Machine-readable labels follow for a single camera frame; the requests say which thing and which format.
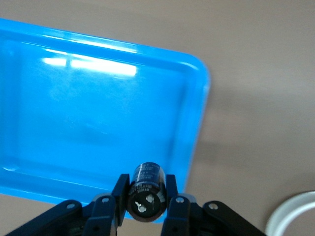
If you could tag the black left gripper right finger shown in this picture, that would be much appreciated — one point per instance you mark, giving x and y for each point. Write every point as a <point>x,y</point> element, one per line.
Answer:
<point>179,214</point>

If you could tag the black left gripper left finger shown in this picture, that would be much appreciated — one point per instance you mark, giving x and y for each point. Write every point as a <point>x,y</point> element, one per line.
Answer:
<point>101,216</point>

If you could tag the black cylindrical capacitor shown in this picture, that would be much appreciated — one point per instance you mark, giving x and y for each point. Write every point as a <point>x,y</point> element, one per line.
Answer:
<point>146,194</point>

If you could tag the white semicircular pipe clamp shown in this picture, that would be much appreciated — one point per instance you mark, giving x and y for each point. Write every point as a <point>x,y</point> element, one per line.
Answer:
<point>280,214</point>

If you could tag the blue plastic tray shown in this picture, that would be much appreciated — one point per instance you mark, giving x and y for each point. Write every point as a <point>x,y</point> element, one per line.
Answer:
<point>98,110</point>

